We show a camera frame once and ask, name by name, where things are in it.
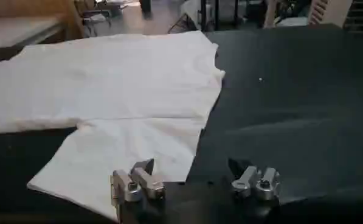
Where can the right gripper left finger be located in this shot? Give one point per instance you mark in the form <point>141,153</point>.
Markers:
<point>141,182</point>

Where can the white slatted chair back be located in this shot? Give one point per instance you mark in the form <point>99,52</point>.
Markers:
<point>328,12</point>

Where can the black office chair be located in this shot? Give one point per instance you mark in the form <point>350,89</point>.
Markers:
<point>93,13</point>

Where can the white leaning panel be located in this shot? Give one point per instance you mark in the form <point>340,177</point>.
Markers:
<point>190,10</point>

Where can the white side table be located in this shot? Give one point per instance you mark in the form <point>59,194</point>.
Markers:
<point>17,30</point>

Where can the black-legged desk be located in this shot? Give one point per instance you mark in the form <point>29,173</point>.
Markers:
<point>210,15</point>

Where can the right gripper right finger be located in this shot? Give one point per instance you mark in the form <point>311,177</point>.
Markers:
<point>254,182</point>

